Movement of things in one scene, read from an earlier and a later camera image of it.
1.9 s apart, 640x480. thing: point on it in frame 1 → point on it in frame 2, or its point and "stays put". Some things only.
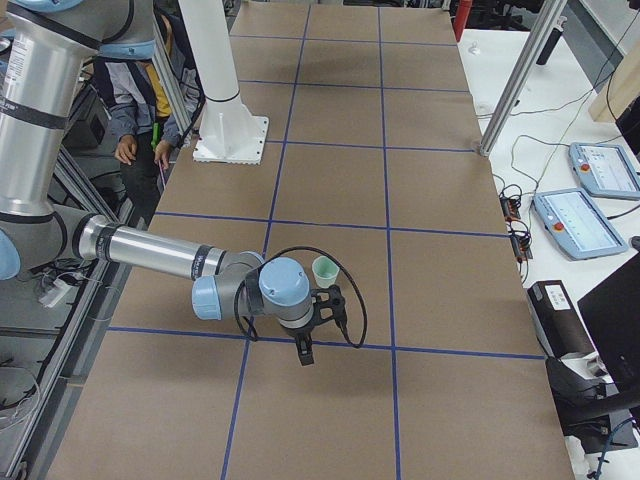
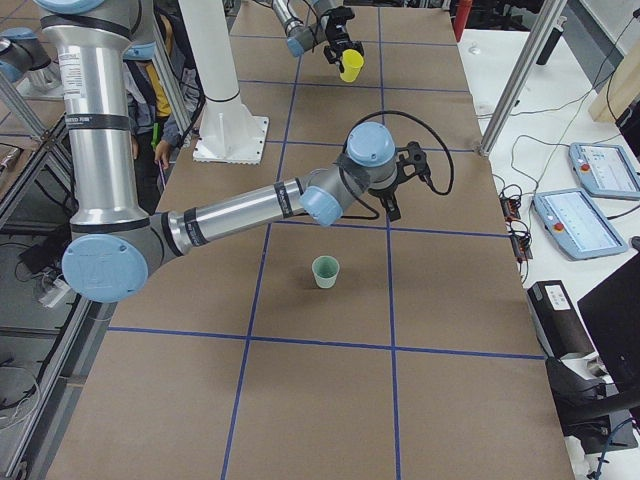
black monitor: (612, 311) stays put
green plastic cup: (324, 271) stays put
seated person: (141, 120) stays put
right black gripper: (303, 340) → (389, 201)
